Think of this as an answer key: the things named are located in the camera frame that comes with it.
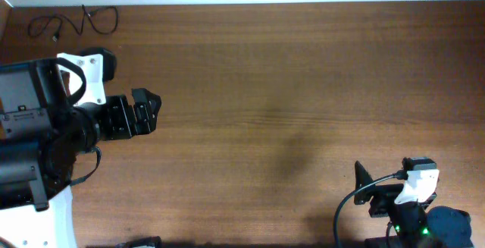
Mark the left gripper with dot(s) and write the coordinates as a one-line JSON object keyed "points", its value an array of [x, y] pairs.
{"points": [[121, 108]]}

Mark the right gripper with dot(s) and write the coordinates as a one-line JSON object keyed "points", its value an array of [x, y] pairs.
{"points": [[386, 196]]}

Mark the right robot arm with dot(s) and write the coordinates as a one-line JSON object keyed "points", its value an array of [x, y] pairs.
{"points": [[413, 223]]}

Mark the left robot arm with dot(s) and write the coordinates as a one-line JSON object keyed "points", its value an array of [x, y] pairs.
{"points": [[52, 111]]}

